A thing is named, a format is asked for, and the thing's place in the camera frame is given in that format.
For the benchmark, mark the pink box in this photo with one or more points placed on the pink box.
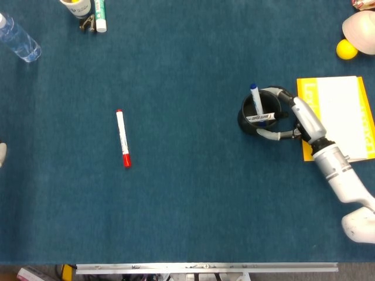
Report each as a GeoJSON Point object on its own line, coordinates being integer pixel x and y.
{"type": "Point", "coordinates": [30, 274]}

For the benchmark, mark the robot right five-finger hand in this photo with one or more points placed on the robot right five-finger hand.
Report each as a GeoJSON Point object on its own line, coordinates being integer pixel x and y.
{"type": "Point", "coordinates": [307, 117]}

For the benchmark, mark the aluminium frame rail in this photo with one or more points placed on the aluminium frame rail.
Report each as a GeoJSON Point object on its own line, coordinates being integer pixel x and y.
{"type": "Point", "coordinates": [205, 267]}

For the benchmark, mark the red-capped white marker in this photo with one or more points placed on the red-capped white marker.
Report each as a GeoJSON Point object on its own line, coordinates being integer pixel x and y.
{"type": "Point", "coordinates": [123, 140]}

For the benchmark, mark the clear plastic water bottle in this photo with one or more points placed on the clear plastic water bottle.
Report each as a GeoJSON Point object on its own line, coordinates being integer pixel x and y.
{"type": "Point", "coordinates": [20, 41]}

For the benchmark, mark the black pen holder cup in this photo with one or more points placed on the black pen holder cup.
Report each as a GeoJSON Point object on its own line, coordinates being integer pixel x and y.
{"type": "Point", "coordinates": [249, 124]}

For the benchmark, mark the black metal binder clip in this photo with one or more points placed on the black metal binder clip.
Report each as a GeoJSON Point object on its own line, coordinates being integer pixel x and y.
{"type": "Point", "coordinates": [88, 24]}

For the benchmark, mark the yellow Lexicon notebook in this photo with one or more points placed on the yellow Lexicon notebook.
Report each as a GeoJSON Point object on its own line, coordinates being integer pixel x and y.
{"type": "Point", "coordinates": [307, 87]}

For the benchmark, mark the yellow black tool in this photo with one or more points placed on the yellow black tool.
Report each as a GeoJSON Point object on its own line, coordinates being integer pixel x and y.
{"type": "Point", "coordinates": [68, 270]}

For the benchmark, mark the yellow ball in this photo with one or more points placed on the yellow ball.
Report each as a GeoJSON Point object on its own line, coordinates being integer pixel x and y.
{"type": "Point", "coordinates": [346, 50]}

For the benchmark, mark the red snack package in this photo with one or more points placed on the red snack package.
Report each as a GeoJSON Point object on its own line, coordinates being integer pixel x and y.
{"type": "Point", "coordinates": [364, 4]}

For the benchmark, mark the blue-capped white marker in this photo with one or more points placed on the blue-capped white marker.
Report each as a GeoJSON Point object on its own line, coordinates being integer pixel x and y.
{"type": "Point", "coordinates": [255, 99]}

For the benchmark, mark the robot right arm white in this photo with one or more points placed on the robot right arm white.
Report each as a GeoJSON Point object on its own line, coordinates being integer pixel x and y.
{"type": "Point", "coordinates": [345, 175]}

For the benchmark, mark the robot left five-finger hand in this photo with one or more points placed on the robot left five-finger hand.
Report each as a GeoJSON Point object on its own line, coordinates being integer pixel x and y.
{"type": "Point", "coordinates": [2, 153]}

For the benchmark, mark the green white glue stick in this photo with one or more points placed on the green white glue stick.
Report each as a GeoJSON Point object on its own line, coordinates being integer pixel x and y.
{"type": "Point", "coordinates": [100, 14]}

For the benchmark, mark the white paper cup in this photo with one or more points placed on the white paper cup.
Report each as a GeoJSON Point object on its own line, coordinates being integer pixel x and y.
{"type": "Point", "coordinates": [79, 8]}

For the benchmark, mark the black-capped white marker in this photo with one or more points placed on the black-capped white marker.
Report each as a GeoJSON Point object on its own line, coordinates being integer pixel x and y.
{"type": "Point", "coordinates": [260, 117]}

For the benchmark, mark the beige ribbed bowl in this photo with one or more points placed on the beige ribbed bowl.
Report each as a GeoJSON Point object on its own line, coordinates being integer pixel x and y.
{"type": "Point", "coordinates": [361, 30]}

